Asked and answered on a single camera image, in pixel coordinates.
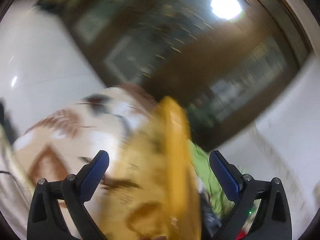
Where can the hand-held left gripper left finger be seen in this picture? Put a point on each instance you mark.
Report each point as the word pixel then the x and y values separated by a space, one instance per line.
pixel 96 175

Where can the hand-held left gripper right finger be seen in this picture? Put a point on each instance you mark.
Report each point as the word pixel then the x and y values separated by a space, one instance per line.
pixel 223 175

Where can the white box with yellow edge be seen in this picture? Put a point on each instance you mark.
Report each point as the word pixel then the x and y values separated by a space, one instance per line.
pixel 175 155

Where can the plain green cloth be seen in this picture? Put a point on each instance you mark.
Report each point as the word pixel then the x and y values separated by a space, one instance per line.
pixel 202 165

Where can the leaf printed blanket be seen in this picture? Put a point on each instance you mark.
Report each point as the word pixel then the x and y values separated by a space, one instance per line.
pixel 62 130

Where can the cream cloth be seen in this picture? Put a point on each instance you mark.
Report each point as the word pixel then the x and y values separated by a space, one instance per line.
pixel 10 160

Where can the black chair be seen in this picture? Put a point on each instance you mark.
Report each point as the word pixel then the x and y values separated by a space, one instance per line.
pixel 7 120

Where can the wooden door with glass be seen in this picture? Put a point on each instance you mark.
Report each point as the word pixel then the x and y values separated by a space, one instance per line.
pixel 200 55

